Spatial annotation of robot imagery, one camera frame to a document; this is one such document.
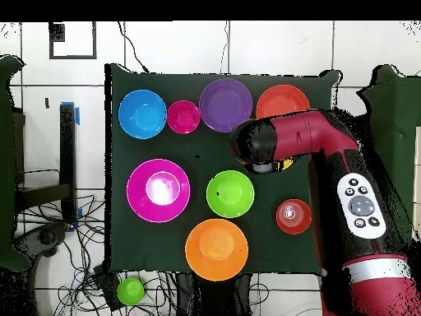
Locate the stack of yellow cups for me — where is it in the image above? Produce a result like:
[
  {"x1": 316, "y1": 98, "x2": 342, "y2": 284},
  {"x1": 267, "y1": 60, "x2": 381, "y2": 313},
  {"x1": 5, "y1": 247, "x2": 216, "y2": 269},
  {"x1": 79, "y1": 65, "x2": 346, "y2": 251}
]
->
[{"x1": 275, "y1": 157, "x2": 296, "y2": 172}]

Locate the small orange bowl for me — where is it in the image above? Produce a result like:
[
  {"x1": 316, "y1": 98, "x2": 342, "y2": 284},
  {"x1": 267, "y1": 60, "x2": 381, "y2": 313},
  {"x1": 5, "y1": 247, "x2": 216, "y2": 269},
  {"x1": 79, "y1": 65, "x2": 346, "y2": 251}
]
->
[{"x1": 275, "y1": 198, "x2": 313, "y2": 236}]

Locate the dark green table cloth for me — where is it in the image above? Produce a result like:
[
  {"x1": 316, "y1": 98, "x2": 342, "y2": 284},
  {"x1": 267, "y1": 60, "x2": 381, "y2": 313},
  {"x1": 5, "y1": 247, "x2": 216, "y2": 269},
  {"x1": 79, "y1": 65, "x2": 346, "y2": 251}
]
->
[{"x1": 104, "y1": 62, "x2": 342, "y2": 274}]

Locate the small crimson bowl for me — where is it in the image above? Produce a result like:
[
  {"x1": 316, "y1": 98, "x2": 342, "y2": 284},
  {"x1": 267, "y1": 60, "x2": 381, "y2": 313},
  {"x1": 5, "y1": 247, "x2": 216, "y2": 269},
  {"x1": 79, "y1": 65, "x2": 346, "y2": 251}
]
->
[{"x1": 166, "y1": 99, "x2": 202, "y2": 136}]

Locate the purple bowl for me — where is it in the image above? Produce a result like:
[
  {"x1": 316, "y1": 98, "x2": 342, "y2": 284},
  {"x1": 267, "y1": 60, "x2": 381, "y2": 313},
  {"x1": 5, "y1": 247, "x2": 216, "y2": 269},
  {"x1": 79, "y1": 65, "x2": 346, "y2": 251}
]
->
[{"x1": 198, "y1": 77, "x2": 254, "y2": 134}]

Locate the large magenta bowl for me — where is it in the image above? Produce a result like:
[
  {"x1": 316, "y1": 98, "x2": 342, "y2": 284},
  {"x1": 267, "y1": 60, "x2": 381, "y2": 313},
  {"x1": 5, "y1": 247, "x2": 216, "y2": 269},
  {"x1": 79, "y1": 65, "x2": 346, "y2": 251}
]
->
[{"x1": 125, "y1": 157, "x2": 192, "y2": 225}]

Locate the large light orange bowl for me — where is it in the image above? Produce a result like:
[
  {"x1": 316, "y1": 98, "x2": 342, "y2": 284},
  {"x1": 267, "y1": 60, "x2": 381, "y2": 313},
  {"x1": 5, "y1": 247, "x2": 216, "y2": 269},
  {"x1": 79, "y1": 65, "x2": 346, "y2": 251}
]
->
[{"x1": 183, "y1": 217, "x2": 251, "y2": 283}]

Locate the blue bowl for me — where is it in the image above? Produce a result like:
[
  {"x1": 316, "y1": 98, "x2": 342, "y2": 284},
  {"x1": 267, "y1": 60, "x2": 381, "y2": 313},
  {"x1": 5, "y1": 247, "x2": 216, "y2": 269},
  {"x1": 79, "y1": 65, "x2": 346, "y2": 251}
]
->
[{"x1": 118, "y1": 88, "x2": 169, "y2": 141}]

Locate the large red-orange bowl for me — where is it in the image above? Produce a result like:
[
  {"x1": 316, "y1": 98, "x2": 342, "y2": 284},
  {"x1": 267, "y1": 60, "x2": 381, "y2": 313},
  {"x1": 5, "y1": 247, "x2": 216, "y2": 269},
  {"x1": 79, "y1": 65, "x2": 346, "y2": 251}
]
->
[{"x1": 255, "y1": 83, "x2": 312, "y2": 121}]

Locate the small green round bowl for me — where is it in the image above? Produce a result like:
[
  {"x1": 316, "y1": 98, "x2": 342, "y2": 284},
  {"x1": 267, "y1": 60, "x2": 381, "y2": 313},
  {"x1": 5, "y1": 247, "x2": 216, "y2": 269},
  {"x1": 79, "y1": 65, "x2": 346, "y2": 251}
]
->
[{"x1": 116, "y1": 276, "x2": 146, "y2": 307}]

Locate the black metal stand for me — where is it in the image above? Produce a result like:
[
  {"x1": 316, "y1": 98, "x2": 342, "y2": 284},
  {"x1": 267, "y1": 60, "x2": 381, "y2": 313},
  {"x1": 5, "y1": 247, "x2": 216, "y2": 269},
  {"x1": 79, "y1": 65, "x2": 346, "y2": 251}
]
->
[{"x1": 16, "y1": 101, "x2": 81, "y2": 228}]

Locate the green covered side table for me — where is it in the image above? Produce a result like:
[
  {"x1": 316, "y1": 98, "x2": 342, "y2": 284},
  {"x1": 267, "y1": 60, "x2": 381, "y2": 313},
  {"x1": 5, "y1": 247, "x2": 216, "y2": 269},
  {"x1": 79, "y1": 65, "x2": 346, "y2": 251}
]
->
[
  {"x1": 0, "y1": 54, "x2": 30, "y2": 272},
  {"x1": 358, "y1": 63, "x2": 421, "y2": 198}
]

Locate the black square floor frame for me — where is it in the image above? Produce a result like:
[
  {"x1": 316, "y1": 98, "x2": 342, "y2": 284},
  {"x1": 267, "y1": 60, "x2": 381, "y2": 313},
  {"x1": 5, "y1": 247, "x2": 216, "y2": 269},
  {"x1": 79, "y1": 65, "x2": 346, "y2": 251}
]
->
[{"x1": 49, "y1": 21, "x2": 99, "y2": 60}]

